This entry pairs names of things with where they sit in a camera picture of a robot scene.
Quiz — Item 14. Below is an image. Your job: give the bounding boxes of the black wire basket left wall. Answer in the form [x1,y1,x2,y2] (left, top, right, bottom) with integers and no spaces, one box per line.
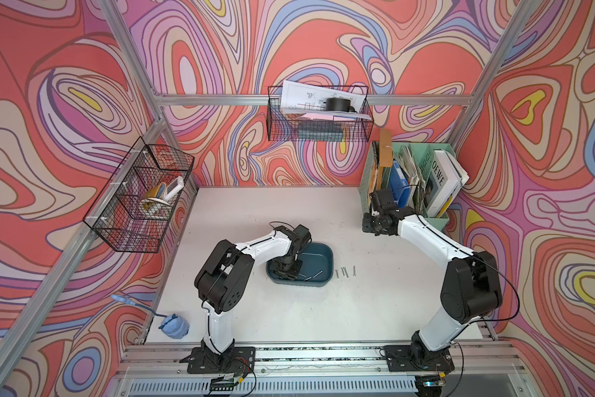
[83,137,195,253]

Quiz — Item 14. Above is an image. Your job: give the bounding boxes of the white tube in left basket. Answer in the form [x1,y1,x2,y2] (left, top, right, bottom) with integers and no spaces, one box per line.
[161,176,184,203]

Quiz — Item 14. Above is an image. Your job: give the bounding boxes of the white paper sheets in basket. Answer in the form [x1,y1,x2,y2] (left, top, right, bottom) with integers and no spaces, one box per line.
[279,80,372,121]

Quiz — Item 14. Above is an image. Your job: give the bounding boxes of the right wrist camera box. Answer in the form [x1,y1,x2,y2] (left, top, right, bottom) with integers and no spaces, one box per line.
[370,189,398,215]

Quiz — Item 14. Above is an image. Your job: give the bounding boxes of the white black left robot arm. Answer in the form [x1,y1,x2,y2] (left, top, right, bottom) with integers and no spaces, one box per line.
[181,224,312,374]

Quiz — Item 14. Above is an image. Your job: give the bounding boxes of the teal plastic storage box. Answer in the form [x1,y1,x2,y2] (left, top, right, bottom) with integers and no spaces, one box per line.
[266,243,335,287]

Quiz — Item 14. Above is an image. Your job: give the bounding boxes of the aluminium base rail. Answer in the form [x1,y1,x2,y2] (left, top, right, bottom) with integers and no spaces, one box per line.
[106,339,541,396]

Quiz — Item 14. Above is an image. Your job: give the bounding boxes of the blue binder in organizer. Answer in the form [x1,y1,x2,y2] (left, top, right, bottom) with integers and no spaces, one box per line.
[388,160,411,208]

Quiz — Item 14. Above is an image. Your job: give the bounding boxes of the brown cardboard folder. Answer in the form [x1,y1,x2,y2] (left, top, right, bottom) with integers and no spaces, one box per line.
[368,129,393,194]

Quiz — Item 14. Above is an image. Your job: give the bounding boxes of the white book in organizer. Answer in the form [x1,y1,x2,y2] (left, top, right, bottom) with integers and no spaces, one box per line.
[424,150,470,218]

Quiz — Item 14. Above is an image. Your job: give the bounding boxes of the aluminium frame post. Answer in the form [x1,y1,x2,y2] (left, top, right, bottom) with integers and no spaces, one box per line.
[447,1,541,150]
[98,0,199,195]

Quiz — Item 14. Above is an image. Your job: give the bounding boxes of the black wire basket wall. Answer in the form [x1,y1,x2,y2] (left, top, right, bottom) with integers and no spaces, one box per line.
[266,84,373,142]
[83,137,195,253]

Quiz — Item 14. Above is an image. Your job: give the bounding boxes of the aluminium frame post right rear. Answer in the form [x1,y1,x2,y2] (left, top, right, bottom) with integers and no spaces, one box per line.
[447,1,541,150]

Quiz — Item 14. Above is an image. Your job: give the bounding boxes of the black wire basket rear wall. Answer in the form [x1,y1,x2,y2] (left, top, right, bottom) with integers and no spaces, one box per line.
[266,84,373,142]

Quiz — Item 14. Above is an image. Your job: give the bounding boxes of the aluminium rear cross bar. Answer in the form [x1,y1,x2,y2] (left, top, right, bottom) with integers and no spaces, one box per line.
[152,93,477,107]

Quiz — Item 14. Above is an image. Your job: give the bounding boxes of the aluminium frame post left rear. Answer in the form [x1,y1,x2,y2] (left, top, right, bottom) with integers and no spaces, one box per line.
[98,0,199,195]

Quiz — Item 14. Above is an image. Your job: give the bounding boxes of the green plastic file organizer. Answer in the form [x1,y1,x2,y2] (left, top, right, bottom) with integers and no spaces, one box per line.
[359,142,456,231]

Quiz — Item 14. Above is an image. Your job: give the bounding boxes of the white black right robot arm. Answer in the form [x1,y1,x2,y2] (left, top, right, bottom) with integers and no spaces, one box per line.
[362,208,503,373]

